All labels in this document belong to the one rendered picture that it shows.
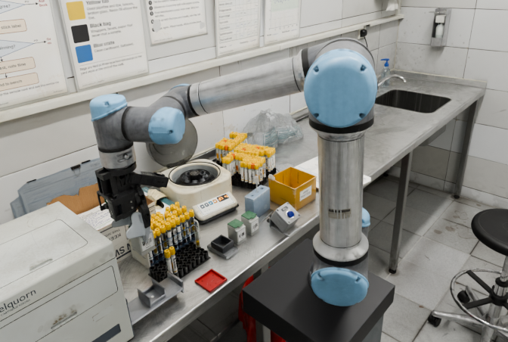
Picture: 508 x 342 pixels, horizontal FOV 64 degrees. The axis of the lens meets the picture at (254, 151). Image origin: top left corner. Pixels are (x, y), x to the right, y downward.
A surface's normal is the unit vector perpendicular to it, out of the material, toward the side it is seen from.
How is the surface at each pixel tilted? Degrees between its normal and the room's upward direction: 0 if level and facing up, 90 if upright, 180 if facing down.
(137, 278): 0
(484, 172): 90
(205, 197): 90
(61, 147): 90
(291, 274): 3
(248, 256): 0
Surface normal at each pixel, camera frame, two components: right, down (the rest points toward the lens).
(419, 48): -0.68, 0.32
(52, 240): -0.04, -0.91
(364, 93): -0.25, 0.32
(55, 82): 0.73, 0.32
